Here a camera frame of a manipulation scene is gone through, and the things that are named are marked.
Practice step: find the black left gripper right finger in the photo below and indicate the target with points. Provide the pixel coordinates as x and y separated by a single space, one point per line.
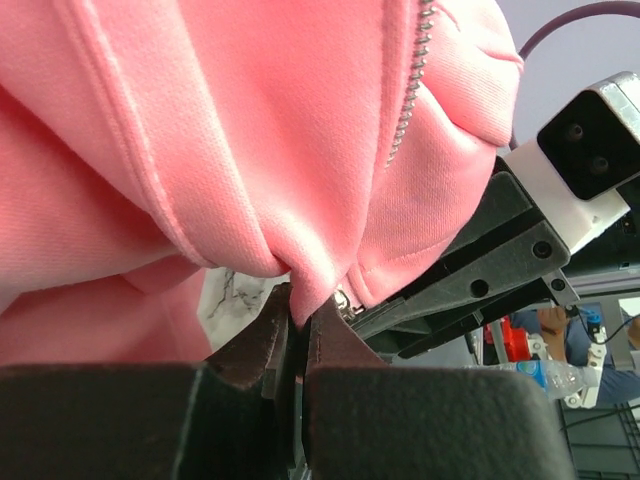
364 419

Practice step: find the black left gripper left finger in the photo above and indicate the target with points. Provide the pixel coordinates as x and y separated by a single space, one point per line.
227 417

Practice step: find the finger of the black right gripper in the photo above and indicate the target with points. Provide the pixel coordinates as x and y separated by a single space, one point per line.
473 286
504 212

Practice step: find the pink zip jacket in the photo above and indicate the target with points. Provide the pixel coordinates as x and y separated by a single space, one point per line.
341 143

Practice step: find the person in blue shirt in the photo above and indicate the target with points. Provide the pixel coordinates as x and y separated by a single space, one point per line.
567 341

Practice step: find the clear plastic water bottle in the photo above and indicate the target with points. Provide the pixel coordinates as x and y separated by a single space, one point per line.
558 379

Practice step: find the silver zipper pull tab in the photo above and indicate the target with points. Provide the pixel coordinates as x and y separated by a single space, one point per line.
348 311

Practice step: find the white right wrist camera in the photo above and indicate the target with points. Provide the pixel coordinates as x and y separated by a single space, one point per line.
574 166

